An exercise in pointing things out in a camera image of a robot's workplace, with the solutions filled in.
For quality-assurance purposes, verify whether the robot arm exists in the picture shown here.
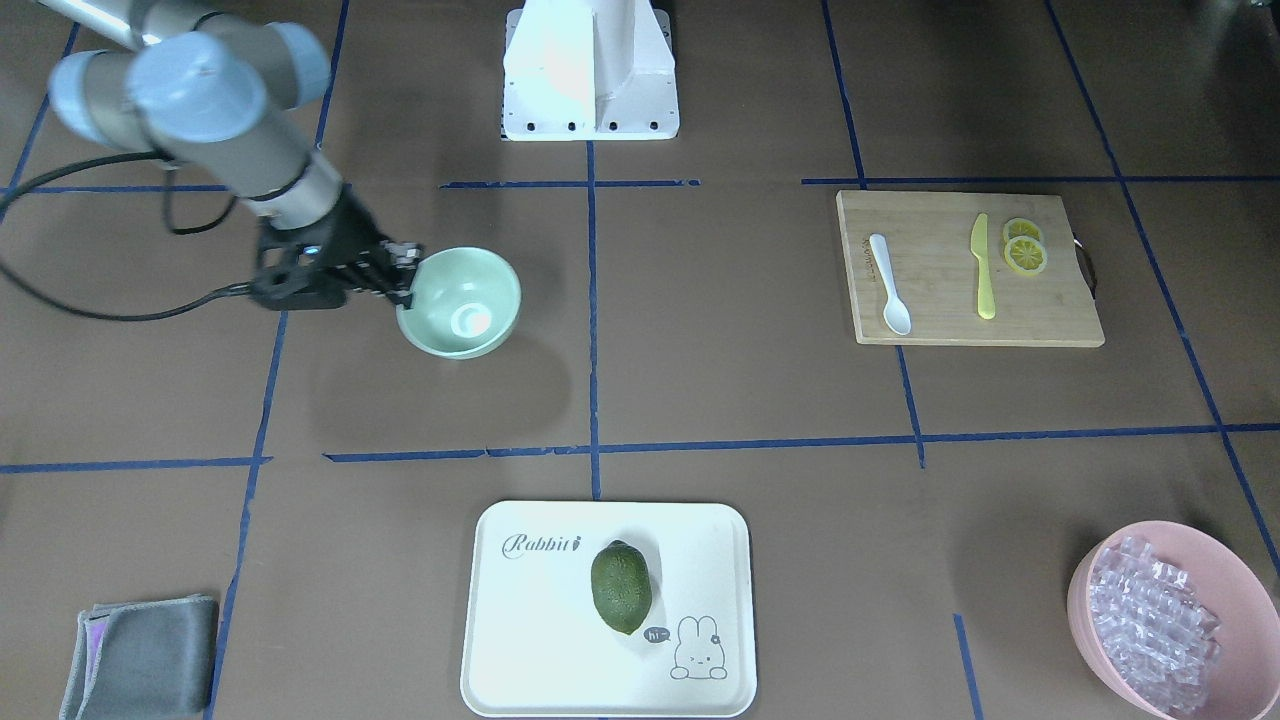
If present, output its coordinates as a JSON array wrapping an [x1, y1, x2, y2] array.
[[49, 1, 422, 311]]

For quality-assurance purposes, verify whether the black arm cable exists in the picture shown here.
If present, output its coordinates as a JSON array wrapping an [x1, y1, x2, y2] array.
[[0, 150, 262, 323]]

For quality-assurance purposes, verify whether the bamboo cutting board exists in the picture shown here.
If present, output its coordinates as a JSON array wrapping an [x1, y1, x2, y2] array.
[[835, 190, 1105, 348]]

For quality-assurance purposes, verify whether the pink bowl with ice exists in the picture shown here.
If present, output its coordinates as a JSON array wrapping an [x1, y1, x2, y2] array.
[[1066, 521, 1279, 719]]

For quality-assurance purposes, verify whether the grey folded cloth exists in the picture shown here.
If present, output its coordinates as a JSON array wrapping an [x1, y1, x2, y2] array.
[[58, 594, 218, 719]]

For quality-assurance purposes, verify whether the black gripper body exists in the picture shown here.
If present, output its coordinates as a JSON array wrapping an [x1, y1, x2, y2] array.
[[259, 184, 393, 293]]

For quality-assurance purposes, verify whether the yellow plastic knife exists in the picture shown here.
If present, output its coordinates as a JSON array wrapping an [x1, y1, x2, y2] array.
[[969, 211, 997, 320]]

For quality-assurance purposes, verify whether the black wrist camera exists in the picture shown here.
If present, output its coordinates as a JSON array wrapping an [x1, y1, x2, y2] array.
[[248, 250, 347, 311]]

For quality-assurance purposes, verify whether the white plastic spoon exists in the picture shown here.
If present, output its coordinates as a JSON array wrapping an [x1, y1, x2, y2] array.
[[869, 233, 913, 336]]

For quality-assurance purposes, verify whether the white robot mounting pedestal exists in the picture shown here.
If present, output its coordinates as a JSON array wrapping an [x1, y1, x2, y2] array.
[[500, 1, 681, 142]]

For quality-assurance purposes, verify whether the white rabbit tray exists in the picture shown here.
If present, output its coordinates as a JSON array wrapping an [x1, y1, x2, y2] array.
[[460, 501, 758, 717]]

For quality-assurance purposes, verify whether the light green bowl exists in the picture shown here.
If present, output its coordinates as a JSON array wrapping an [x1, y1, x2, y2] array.
[[396, 247, 524, 360]]

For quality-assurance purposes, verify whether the green avocado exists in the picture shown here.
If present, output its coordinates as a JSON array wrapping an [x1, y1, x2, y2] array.
[[590, 539, 653, 635]]

